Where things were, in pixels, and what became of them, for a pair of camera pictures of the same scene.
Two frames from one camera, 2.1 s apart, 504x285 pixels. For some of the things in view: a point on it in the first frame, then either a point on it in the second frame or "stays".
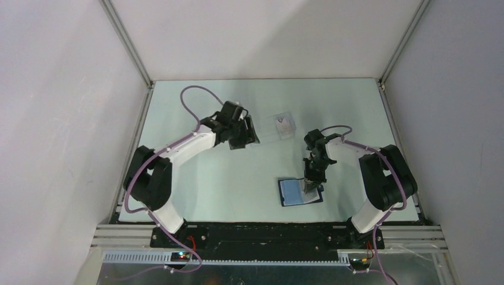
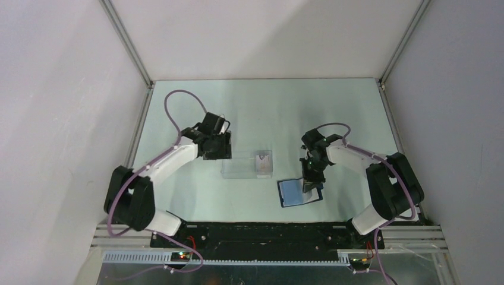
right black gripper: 309,176 stays
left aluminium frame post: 117,22 stays
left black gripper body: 241,125 to 221,148
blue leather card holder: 293,193 stays
